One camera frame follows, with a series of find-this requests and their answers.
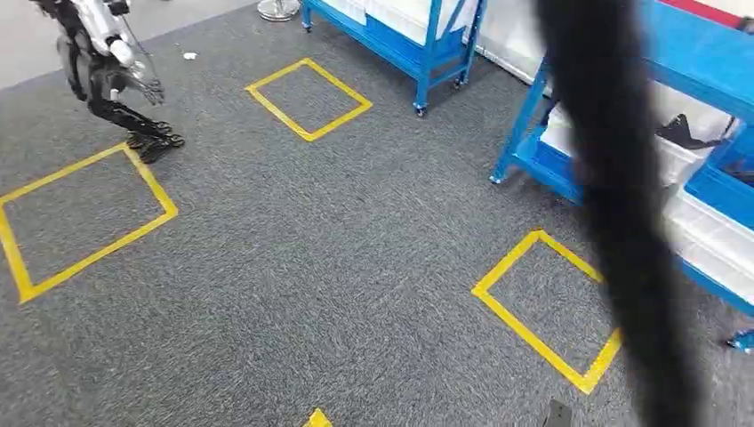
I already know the white plastic bin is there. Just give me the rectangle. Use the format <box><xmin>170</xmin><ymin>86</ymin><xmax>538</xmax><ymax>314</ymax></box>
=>
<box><xmin>538</xmin><ymin>104</ymin><xmax>733</xmax><ymax>189</ymax></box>
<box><xmin>661</xmin><ymin>184</ymin><xmax>754</xmax><ymax>308</ymax></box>
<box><xmin>320</xmin><ymin>0</ymin><xmax>479</xmax><ymax>44</ymax></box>

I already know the blue steel cart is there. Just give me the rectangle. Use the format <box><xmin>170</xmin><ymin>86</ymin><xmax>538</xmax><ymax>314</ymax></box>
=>
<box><xmin>488</xmin><ymin>0</ymin><xmax>754</xmax><ymax>356</ymax></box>
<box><xmin>300</xmin><ymin>0</ymin><xmax>489</xmax><ymax>118</ymax></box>

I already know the black plastic part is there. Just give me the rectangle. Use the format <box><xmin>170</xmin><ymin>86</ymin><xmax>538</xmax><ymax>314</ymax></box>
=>
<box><xmin>654</xmin><ymin>113</ymin><xmax>739</xmax><ymax>152</ymax></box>

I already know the black and white humanoid robot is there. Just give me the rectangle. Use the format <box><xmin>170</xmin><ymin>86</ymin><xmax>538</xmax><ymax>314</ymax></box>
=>
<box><xmin>28</xmin><ymin>0</ymin><xmax>186</xmax><ymax>165</ymax></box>

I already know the chrome stanchion base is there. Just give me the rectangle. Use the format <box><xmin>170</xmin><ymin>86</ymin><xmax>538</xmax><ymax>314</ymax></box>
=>
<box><xmin>256</xmin><ymin>0</ymin><xmax>302</xmax><ymax>23</ymax></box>

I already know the black plastic car panel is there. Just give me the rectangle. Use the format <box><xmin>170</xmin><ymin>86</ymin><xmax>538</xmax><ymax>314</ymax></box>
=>
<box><xmin>532</xmin><ymin>0</ymin><xmax>710</xmax><ymax>427</ymax></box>

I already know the yellow floor tape square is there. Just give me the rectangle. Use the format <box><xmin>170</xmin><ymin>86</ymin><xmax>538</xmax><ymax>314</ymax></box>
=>
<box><xmin>244</xmin><ymin>57</ymin><xmax>374</xmax><ymax>144</ymax></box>
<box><xmin>0</xmin><ymin>142</ymin><xmax>180</xmax><ymax>306</ymax></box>

